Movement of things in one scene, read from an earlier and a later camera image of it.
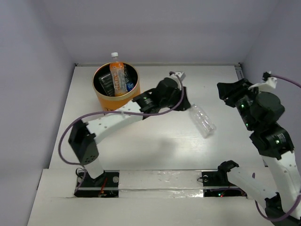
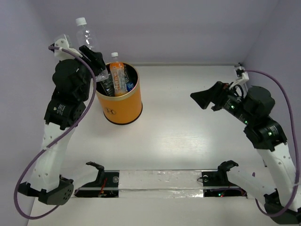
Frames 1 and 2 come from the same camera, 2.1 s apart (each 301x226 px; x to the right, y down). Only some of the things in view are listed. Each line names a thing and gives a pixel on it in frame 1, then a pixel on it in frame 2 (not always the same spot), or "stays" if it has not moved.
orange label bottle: (117, 70) stays
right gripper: (234, 89) → (218, 92)
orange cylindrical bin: (107, 102) stays
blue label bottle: (130, 86) stays
